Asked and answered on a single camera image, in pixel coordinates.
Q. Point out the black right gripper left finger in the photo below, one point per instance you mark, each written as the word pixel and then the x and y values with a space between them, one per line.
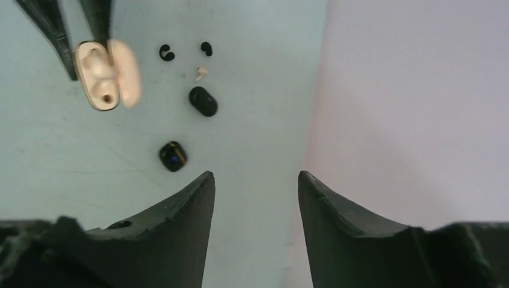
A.
pixel 162 246

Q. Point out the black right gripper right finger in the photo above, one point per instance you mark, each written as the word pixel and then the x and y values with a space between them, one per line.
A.
pixel 350 246

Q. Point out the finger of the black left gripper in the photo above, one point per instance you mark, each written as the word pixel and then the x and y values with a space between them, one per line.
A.
pixel 46 15
pixel 98 14

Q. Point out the pink charging case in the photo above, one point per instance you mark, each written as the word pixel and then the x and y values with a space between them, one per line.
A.
pixel 109 74

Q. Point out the pink earbud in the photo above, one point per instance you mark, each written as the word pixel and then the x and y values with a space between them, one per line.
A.
pixel 202 72

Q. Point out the black oval charging case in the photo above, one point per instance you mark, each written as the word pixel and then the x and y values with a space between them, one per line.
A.
pixel 203 101

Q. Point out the black bean earbud lower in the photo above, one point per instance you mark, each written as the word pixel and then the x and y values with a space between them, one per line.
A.
pixel 165 53

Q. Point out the black bean earbud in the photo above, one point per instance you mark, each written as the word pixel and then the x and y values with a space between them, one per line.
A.
pixel 165 53
pixel 206 48

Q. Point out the black bean earbud upper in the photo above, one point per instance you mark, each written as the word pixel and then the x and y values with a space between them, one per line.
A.
pixel 206 48

